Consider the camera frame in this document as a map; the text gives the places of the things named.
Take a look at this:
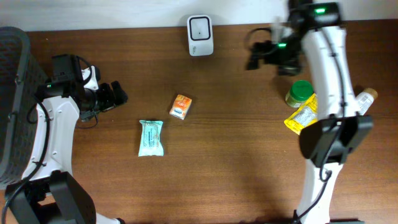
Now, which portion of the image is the white barcode scanner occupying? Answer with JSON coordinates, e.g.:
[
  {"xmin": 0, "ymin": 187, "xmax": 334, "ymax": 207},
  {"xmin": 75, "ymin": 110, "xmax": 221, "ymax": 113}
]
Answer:
[{"xmin": 187, "ymin": 15, "xmax": 214, "ymax": 57}]

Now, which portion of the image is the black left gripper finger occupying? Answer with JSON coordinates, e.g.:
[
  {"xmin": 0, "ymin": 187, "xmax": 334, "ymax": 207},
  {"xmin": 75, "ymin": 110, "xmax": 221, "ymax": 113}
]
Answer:
[
  {"xmin": 111, "ymin": 81, "xmax": 128, "ymax": 106},
  {"xmin": 99, "ymin": 83, "xmax": 115, "ymax": 109}
]

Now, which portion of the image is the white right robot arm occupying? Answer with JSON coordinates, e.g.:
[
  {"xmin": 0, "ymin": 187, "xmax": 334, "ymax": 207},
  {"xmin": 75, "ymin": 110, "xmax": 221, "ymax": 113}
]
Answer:
[{"xmin": 246, "ymin": 1, "xmax": 373, "ymax": 223}]

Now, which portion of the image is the dark grey plastic basket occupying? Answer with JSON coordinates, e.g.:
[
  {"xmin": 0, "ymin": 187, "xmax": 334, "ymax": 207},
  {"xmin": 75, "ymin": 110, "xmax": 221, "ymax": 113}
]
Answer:
[{"xmin": 1, "ymin": 27, "xmax": 47, "ymax": 190}]

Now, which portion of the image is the teal wipes packet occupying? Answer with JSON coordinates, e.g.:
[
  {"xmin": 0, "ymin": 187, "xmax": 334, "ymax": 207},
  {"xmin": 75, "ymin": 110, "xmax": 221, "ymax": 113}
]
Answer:
[{"xmin": 138, "ymin": 120, "xmax": 164, "ymax": 157}]

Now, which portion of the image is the white tube with cork cap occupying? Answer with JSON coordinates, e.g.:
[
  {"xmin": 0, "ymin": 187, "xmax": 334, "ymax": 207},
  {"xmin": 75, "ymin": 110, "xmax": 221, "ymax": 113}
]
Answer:
[{"xmin": 356, "ymin": 88, "xmax": 378, "ymax": 115}]

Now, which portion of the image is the orange small carton box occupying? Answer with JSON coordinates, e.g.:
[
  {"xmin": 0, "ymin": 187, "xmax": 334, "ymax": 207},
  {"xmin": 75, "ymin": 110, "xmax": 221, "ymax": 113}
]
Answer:
[{"xmin": 169, "ymin": 95, "xmax": 192, "ymax": 120}]

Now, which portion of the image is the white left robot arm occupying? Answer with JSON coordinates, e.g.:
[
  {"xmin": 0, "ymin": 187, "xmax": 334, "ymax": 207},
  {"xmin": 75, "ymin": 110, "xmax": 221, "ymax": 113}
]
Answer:
[{"xmin": 1, "ymin": 54, "xmax": 128, "ymax": 223}]

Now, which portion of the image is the green lid jar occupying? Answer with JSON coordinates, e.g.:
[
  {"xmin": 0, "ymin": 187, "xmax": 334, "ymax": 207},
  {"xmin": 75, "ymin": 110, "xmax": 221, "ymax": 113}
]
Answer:
[{"xmin": 285, "ymin": 80, "xmax": 313, "ymax": 108}]

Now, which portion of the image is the yellow snack bag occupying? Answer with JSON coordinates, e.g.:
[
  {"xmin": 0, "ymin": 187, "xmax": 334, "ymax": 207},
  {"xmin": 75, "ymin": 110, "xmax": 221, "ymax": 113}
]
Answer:
[{"xmin": 284, "ymin": 93, "xmax": 318, "ymax": 135}]

